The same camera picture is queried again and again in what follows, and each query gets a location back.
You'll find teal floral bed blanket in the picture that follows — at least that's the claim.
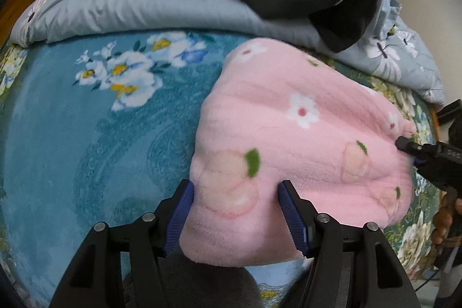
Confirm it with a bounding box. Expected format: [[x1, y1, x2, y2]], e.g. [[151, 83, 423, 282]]
[[0, 30, 439, 308]]

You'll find grey-blue floral quilt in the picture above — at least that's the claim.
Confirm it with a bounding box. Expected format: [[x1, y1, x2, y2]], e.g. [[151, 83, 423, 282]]
[[9, 0, 446, 104]]

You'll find person's right hand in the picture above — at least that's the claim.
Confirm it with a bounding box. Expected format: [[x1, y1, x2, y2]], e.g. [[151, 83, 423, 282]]
[[431, 191, 462, 251]]

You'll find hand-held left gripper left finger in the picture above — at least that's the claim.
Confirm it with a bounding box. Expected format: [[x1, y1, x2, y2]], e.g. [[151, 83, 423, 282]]
[[49, 179, 195, 308]]

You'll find pink floral fleece blanket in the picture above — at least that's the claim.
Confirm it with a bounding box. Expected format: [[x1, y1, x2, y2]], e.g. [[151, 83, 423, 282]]
[[178, 37, 417, 269]]

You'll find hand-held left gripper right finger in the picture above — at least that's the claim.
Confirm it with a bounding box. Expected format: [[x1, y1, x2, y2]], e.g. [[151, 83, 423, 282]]
[[278, 180, 421, 308]]

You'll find thin black cable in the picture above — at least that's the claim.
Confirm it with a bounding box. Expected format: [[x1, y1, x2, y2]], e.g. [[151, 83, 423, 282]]
[[415, 266, 439, 291]]

